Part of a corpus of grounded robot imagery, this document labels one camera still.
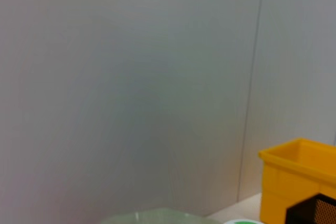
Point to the translucent green fruit bowl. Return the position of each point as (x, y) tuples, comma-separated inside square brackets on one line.
[(162, 217)]

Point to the black mesh pen holder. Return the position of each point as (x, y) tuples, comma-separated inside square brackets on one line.
[(309, 211)]

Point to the yellow plastic bin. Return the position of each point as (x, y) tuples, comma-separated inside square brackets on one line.
[(288, 182)]

